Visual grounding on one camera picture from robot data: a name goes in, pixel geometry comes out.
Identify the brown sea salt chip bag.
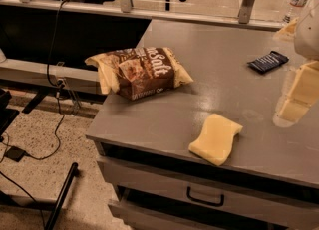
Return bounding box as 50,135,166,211
85,47,193,101

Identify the grey drawer with black handle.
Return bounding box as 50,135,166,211
98,157,319,230

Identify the yellow sponge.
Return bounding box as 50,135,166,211
188,114,243,166

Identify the clear plastic water bottle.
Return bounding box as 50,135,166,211
283,0,308,24

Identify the dark blue rxbar wrapper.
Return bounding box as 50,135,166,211
247,51,289,74

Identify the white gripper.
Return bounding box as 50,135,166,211
274,0,319,123

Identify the black power adapter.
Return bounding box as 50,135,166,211
5,146,26,162

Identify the black cable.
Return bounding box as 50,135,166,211
0,0,69,228

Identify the black chair leg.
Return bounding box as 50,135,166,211
45,162,78,230

